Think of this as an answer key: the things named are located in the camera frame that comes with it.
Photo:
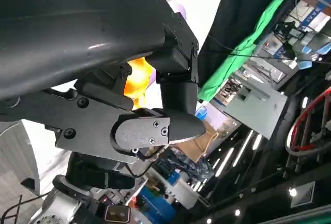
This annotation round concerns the black depth camera module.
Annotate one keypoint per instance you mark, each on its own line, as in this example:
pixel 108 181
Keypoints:
pixel 117 213

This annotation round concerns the black backdrop cloth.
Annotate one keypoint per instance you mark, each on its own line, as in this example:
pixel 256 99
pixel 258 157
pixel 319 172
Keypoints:
pixel 232 14

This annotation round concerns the orange and white bread roll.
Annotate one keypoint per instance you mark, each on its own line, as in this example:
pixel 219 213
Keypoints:
pixel 139 76

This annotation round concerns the silver robot torso joint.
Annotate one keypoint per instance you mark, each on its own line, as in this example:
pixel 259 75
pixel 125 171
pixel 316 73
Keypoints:
pixel 59 208

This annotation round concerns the black robot neck housing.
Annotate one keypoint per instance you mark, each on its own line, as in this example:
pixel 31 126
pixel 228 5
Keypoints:
pixel 90 175

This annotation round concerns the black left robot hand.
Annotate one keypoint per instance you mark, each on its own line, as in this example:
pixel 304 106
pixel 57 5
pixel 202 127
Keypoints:
pixel 77 27

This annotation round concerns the brown paper bag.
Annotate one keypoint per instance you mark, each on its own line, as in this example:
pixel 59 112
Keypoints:
pixel 196 143

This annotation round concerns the white ceiling vent grille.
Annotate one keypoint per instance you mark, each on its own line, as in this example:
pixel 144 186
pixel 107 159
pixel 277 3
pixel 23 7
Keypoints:
pixel 303 195

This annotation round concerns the green cloth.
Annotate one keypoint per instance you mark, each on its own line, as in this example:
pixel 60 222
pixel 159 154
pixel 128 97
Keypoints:
pixel 232 66

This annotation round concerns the grey metal cabinet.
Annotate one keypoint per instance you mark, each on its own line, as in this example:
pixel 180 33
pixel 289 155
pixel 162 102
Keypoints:
pixel 269 112

